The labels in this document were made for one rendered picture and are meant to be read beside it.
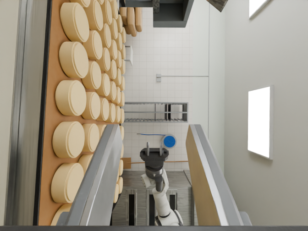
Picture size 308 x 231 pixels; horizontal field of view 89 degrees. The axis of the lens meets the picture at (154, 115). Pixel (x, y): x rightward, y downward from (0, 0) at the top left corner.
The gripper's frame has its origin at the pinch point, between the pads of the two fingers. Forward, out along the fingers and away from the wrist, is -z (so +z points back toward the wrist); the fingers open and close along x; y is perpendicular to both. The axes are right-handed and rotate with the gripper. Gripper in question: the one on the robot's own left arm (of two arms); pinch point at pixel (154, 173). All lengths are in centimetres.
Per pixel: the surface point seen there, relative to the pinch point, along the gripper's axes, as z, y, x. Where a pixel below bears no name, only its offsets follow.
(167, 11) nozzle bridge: -82, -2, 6
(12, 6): -22.3, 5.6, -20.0
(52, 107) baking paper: -10.9, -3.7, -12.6
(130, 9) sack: -404, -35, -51
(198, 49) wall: -452, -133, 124
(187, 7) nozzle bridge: -72, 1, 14
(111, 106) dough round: -27.1, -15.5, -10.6
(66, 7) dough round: -20.6, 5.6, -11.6
